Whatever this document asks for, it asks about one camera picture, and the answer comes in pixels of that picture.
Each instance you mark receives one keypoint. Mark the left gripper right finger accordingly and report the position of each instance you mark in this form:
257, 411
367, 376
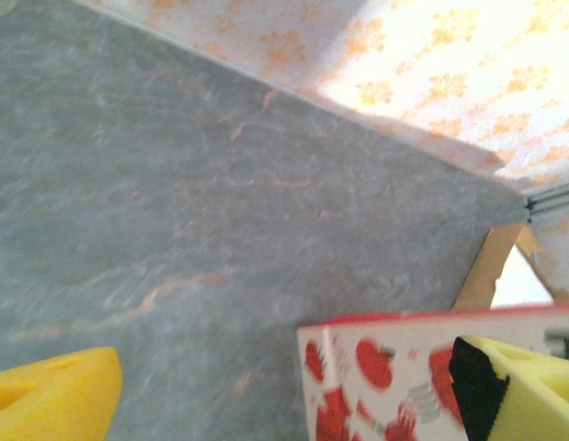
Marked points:
537, 399

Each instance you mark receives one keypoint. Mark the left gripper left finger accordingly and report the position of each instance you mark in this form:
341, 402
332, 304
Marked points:
49, 399

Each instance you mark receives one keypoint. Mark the red white paper bag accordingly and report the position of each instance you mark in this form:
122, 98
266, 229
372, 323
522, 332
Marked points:
403, 331

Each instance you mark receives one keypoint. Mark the white paper napkins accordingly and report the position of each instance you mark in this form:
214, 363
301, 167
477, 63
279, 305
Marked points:
518, 285

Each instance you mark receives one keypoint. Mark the brown cardboard box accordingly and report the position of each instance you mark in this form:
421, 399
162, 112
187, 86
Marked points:
484, 271

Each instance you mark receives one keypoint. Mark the aluminium side rail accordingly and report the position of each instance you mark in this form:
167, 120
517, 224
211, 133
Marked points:
555, 200

